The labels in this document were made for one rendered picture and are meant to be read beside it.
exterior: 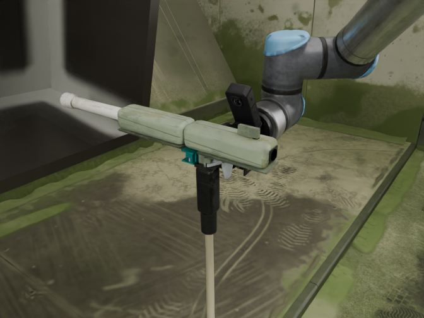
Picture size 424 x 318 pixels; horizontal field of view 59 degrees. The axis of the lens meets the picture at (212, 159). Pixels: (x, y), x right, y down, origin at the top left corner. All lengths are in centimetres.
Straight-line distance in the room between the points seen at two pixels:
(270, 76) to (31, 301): 81
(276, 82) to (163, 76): 140
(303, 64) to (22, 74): 67
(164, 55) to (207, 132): 169
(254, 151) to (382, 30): 33
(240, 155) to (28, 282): 78
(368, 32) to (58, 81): 75
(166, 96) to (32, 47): 116
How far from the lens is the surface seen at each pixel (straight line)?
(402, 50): 221
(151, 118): 66
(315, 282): 111
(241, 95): 68
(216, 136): 58
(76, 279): 114
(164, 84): 215
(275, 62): 82
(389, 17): 72
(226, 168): 65
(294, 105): 85
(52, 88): 111
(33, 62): 107
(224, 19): 264
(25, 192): 163
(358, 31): 77
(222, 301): 102
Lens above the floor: 75
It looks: 23 degrees down
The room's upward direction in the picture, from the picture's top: straight up
